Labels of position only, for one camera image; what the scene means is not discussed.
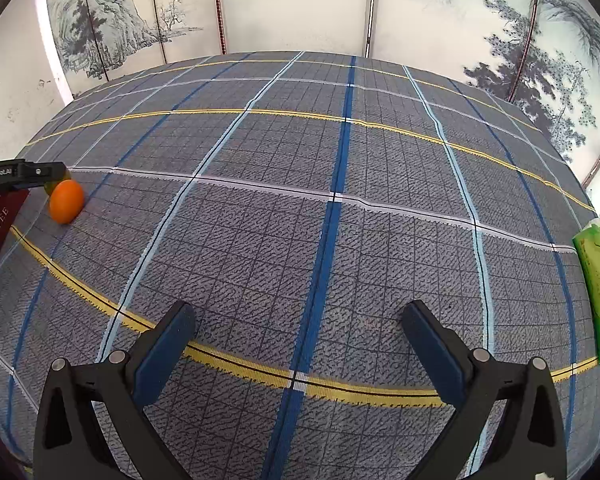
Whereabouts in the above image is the large orange fruit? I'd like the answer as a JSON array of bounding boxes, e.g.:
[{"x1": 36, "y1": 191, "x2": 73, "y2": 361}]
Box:
[{"x1": 48, "y1": 179, "x2": 84, "y2": 224}]

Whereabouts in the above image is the green round fruit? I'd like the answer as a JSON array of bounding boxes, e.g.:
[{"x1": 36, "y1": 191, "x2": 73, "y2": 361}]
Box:
[{"x1": 43, "y1": 170, "x2": 71, "y2": 196}]

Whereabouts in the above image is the blue plaid tablecloth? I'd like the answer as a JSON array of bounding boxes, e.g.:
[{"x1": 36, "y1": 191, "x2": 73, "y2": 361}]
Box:
[{"x1": 0, "y1": 52, "x2": 600, "y2": 479}]

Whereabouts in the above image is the painted landscape folding screen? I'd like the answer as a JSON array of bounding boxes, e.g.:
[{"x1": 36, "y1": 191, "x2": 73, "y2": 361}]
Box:
[{"x1": 36, "y1": 0, "x2": 600, "y2": 212}]

